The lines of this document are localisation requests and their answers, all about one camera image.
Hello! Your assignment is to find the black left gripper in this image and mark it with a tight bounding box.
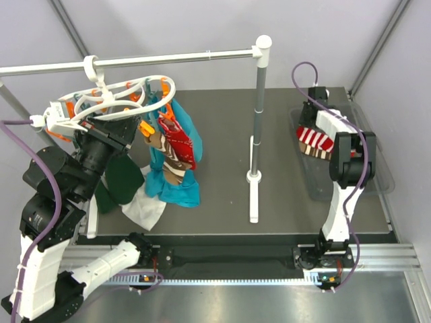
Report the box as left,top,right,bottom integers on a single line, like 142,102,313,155
75,113,143,200

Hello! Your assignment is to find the white round clip hanger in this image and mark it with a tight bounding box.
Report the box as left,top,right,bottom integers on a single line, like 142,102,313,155
57,55,176,124

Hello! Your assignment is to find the red snowflake sock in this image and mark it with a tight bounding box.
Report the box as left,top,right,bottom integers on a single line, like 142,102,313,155
158,117,196,170

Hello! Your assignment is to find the brown striped sock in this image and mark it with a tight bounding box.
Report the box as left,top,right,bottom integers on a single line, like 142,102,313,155
144,131,191,186
299,142,332,161

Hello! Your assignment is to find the red white striped sock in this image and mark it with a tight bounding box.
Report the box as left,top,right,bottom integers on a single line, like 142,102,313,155
296,126,334,153

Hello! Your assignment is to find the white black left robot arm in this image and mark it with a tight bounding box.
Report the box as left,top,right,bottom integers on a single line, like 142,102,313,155
1,116,154,322

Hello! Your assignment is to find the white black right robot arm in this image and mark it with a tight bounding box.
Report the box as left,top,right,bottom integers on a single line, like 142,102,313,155
296,86,376,266

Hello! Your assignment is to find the orange clothes peg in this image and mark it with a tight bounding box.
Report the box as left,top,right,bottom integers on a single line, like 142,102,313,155
138,120,156,138

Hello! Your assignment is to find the dark green cloth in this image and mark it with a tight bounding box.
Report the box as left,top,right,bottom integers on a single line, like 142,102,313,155
94,155,145,214

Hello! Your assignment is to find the orange peg holding snowflake sock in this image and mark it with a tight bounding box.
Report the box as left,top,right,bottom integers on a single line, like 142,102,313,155
158,103,176,122

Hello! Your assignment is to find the white rack left foot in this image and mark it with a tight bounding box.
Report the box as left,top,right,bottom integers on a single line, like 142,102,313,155
86,196,98,239

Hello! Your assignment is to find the white rack foot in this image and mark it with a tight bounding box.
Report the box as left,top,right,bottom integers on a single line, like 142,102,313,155
86,196,98,239
246,135,262,224

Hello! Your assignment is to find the white cloth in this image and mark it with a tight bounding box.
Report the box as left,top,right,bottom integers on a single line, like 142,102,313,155
112,166,166,231

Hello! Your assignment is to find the teal cloth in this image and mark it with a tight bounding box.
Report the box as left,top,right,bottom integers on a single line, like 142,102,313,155
145,99,203,208

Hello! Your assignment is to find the black base bar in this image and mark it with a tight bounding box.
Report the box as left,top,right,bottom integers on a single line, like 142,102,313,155
147,244,341,279

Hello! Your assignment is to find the white rack right foot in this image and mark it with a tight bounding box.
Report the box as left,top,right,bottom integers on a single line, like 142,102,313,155
246,135,262,224

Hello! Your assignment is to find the clear plastic bin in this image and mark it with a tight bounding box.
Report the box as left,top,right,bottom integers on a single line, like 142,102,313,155
290,102,395,201

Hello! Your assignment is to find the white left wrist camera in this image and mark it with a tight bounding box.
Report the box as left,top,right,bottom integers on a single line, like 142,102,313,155
30,101,88,137

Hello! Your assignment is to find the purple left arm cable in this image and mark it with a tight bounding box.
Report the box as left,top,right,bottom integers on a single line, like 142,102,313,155
0,119,62,323

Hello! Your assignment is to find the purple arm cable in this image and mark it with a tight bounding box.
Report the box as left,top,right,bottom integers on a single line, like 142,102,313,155
0,119,62,323
291,62,368,290

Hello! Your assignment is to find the grey rack left post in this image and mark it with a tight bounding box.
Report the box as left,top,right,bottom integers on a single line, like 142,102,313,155
0,81,30,120

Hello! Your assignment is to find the grey rack post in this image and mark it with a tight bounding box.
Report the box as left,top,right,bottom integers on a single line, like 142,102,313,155
251,67,267,176
0,81,30,120

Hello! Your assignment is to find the grey rack right post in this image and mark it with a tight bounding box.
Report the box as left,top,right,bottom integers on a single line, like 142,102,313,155
251,67,267,176

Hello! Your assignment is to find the silver clothes rack rail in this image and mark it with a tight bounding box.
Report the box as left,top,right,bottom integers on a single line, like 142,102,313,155
1,35,273,77

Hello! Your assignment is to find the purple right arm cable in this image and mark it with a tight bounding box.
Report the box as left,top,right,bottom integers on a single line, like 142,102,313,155
291,62,368,290

